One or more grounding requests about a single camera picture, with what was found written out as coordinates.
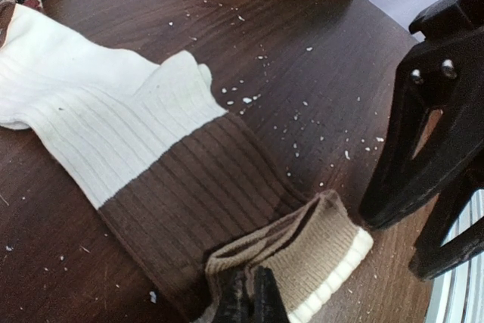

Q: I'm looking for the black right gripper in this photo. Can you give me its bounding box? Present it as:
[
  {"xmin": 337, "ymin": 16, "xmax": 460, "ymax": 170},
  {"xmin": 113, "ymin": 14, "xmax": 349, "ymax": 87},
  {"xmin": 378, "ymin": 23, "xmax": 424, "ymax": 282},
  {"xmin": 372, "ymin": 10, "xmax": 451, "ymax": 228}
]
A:
[{"xmin": 408, "ymin": 0, "xmax": 483, "ymax": 39}]

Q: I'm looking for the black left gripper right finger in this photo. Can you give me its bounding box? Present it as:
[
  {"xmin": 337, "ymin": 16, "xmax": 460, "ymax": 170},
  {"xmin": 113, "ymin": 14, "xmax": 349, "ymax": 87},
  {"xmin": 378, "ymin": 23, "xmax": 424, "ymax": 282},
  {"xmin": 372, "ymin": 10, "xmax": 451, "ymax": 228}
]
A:
[{"xmin": 253, "ymin": 266, "xmax": 290, "ymax": 323}]

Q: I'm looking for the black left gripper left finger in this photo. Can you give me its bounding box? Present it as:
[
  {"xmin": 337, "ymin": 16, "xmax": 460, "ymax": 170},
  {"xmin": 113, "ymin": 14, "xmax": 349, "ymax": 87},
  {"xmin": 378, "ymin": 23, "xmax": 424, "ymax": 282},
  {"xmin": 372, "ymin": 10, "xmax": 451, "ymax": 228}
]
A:
[{"xmin": 212, "ymin": 270, "xmax": 250, "ymax": 323}]

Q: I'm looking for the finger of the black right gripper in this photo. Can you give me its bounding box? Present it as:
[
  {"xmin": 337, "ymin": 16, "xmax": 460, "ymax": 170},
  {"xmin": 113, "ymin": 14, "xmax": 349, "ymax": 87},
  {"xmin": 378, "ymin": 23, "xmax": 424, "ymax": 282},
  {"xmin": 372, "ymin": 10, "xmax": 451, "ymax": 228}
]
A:
[
  {"xmin": 408, "ymin": 156, "xmax": 483, "ymax": 281},
  {"xmin": 359, "ymin": 29, "xmax": 483, "ymax": 229}
]

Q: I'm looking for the maroon sock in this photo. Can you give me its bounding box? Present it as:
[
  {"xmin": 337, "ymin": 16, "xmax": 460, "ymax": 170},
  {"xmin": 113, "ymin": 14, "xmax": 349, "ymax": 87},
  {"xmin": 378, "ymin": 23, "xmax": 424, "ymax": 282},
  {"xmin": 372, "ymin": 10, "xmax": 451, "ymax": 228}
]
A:
[{"xmin": 23, "ymin": 0, "xmax": 44, "ymax": 13}]

